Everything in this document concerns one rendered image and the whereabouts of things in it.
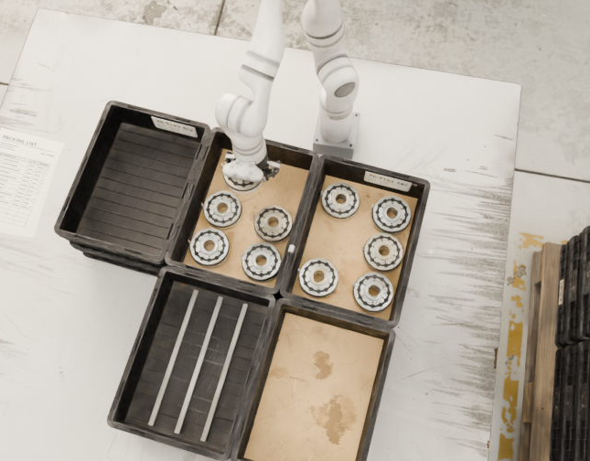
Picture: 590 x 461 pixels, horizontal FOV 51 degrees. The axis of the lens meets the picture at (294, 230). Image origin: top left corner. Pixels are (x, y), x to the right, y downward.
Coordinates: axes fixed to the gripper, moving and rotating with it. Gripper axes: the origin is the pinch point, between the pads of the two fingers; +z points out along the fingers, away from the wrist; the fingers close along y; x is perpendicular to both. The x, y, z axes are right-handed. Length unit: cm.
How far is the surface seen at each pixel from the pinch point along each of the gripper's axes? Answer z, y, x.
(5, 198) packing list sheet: 28, 77, 12
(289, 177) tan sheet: 16.9, -6.2, -7.3
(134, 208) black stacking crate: 16.0, 33.5, 10.3
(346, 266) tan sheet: 17.0, -26.4, 14.3
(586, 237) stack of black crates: 64, -105, -25
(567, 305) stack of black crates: 76, -105, -3
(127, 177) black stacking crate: 16.0, 37.9, 2.1
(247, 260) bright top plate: 13.5, -0.9, 18.8
